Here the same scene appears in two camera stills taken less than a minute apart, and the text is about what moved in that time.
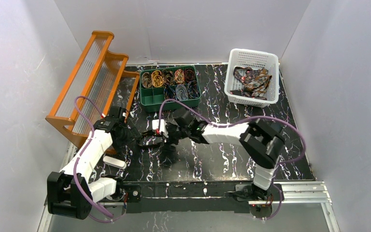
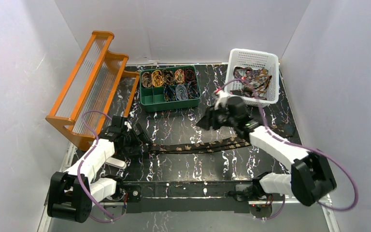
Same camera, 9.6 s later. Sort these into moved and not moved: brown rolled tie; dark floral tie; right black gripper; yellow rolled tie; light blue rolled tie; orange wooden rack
Moved: right black gripper; dark floral tie
Not moved: brown rolled tie; yellow rolled tie; orange wooden rack; light blue rolled tie
